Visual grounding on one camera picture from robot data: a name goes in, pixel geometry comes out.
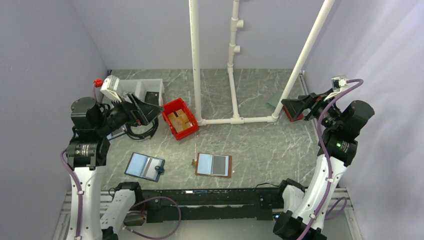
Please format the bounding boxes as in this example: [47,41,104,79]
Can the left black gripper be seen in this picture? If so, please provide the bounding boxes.
[95,91,164,136]

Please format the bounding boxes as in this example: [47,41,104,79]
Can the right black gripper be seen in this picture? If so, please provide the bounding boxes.
[281,88,342,130]

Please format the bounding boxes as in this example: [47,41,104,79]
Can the brown leather card holder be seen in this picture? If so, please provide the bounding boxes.
[191,152,233,178]

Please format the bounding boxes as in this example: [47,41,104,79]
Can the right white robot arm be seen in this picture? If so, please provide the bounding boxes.
[273,93,375,240]

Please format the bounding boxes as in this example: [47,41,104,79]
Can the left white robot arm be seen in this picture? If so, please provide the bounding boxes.
[60,93,164,240]

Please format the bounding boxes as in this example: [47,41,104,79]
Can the red card holder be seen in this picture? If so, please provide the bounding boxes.
[283,107,305,123]

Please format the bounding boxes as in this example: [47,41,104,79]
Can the black card in tray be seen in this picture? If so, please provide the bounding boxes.
[144,91,161,106]

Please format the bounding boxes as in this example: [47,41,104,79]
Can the green card holder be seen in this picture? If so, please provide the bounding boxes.
[266,91,283,109]

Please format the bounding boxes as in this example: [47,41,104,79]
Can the grey blue card holder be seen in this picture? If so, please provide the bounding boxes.
[106,127,126,141]

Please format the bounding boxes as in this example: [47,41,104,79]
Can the blue card holder open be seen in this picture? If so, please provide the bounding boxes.
[124,152,166,183]

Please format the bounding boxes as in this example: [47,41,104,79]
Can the white divided tray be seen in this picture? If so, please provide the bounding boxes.
[118,78,165,106]

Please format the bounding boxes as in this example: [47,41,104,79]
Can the red plastic bin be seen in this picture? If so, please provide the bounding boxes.
[162,98,199,141]

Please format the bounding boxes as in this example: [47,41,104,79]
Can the brown items in bin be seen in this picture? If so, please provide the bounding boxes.
[167,109,193,133]

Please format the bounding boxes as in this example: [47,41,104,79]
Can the black coiled cable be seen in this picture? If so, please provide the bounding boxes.
[125,119,159,141]

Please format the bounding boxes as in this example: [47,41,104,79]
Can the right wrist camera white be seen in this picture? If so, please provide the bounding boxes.
[324,75,349,101]

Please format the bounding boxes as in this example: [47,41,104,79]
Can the white PVC pipe frame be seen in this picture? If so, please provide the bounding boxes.
[188,0,336,126]

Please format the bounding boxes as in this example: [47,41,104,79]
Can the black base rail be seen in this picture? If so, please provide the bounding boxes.
[109,180,312,223]

